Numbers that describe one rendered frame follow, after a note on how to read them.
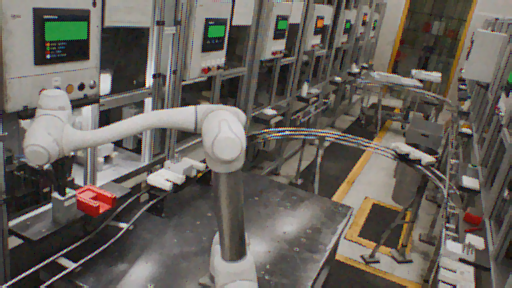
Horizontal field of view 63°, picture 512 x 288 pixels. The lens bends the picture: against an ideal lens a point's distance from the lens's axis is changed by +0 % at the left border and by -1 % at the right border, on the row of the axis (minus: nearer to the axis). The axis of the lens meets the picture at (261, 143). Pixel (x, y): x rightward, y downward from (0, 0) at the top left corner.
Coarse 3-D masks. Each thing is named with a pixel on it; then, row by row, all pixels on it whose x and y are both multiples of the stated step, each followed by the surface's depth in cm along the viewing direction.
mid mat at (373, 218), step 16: (368, 208) 425; (384, 208) 431; (400, 208) 437; (352, 224) 391; (368, 224) 394; (384, 224) 399; (400, 224) 404; (352, 240) 364; (368, 240) 367; (384, 240) 371; (400, 240) 376
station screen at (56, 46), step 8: (48, 16) 147; (56, 16) 150; (64, 16) 153; (72, 16) 156; (80, 16) 160; (88, 16) 163; (88, 24) 164; (88, 32) 165; (48, 40) 150; (56, 40) 153; (64, 40) 156; (72, 40) 159; (80, 40) 163; (88, 40) 166; (48, 48) 151; (56, 48) 154; (64, 48) 157; (72, 48) 161; (80, 48) 164; (88, 48) 168; (48, 56) 152; (56, 56) 155; (64, 56) 158; (72, 56) 162; (80, 56) 165
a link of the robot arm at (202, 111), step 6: (198, 108) 150; (204, 108) 150; (210, 108) 148; (216, 108) 147; (222, 108) 146; (228, 108) 149; (234, 108) 153; (198, 114) 149; (204, 114) 147; (234, 114) 147; (240, 114) 152; (198, 120) 148; (240, 120) 151; (198, 126) 149; (198, 132) 152
